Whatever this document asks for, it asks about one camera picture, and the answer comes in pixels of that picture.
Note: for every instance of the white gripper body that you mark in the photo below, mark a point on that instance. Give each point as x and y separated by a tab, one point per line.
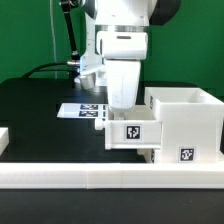
122	84

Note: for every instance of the white drawer box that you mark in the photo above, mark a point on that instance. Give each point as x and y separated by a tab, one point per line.
148	154
138	130

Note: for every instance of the white front drawer box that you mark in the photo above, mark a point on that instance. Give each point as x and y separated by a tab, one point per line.
148	154

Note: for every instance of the white drawer cabinet frame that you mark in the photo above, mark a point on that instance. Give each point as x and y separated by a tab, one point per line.
192	124

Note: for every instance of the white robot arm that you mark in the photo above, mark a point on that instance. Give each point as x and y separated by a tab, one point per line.
118	16

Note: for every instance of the marker tag sheet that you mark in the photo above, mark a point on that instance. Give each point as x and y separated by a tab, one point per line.
82	111

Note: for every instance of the white left rail fence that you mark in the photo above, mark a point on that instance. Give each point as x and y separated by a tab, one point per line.
4	139

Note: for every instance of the white rail fence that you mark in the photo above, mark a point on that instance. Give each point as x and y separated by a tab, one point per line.
106	176
4	139

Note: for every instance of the white front rail fence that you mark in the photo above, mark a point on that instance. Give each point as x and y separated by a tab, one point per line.
106	176

